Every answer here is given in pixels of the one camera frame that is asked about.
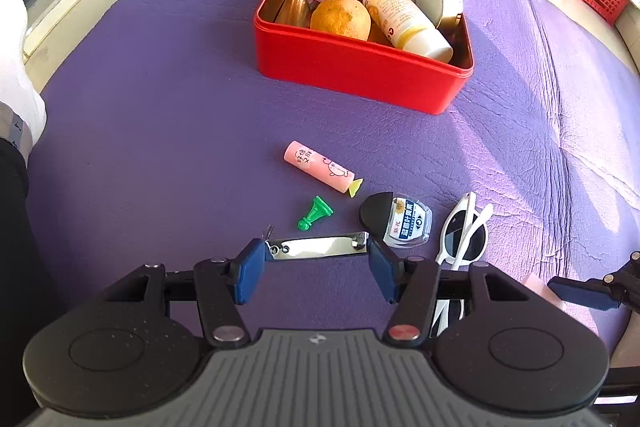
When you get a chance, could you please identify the white sunglasses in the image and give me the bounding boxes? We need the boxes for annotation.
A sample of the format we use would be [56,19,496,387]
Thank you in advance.
[428,190,496,341]

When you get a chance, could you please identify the black trouser leg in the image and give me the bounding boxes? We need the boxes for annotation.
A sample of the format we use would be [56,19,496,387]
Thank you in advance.
[1,140,60,426]

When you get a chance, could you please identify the purple padded mat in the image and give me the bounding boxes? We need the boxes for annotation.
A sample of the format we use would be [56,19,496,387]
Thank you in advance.
[24,0,640,358]

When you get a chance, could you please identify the black capped clear jar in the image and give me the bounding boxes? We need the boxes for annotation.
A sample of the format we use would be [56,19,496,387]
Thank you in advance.
[358,192,433,249]

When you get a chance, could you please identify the silver nail clipper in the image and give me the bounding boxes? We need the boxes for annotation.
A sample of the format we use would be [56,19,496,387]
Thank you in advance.
[260,225,369,261]

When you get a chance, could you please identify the pink cartoon tube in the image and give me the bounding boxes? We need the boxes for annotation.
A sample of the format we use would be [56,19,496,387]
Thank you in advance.
[283,141,363,198]

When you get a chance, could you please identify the orange fruit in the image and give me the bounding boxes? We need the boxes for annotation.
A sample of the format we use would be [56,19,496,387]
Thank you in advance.
[310,0,371,41]

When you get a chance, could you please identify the red square tin box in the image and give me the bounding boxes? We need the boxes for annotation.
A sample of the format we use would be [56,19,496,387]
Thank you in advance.
[254,0,474,115]

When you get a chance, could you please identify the white sock foot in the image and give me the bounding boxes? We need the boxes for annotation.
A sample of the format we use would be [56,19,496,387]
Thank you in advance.
[1,0,47,159]

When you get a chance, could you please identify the yellow white pill bottle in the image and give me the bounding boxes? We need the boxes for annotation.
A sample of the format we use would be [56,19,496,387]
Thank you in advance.
[361,0,454,63]

